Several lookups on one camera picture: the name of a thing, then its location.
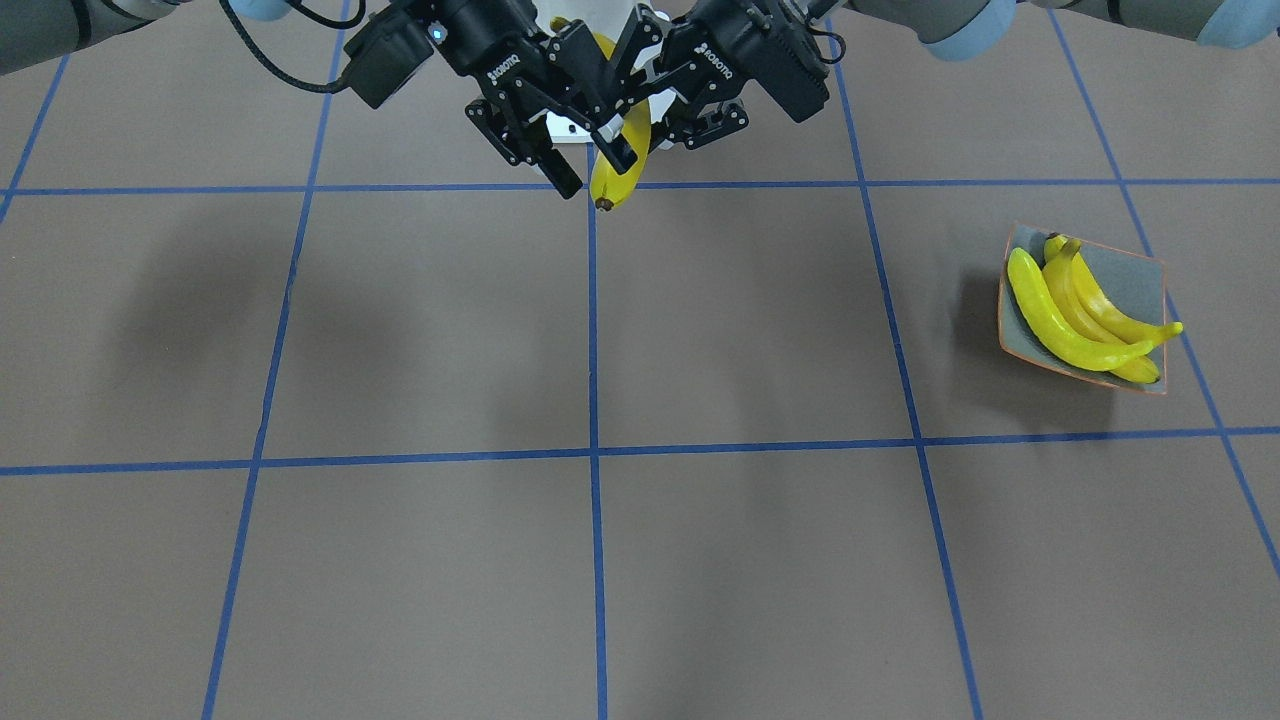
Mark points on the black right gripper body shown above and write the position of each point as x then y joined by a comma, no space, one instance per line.
487,52

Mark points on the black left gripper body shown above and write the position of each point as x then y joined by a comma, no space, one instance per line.
728,48

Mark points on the grey square plate orange rim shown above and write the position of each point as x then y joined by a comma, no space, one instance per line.
1147,375

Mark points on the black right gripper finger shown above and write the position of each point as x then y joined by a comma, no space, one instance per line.
523,141
588,64

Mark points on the yellow banana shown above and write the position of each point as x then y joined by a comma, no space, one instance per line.
1134,285
1081,302
1045,320
609,189

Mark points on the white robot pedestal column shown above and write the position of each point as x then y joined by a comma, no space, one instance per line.
607,18

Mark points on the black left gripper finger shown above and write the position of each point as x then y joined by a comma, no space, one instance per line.
677,67
705,125

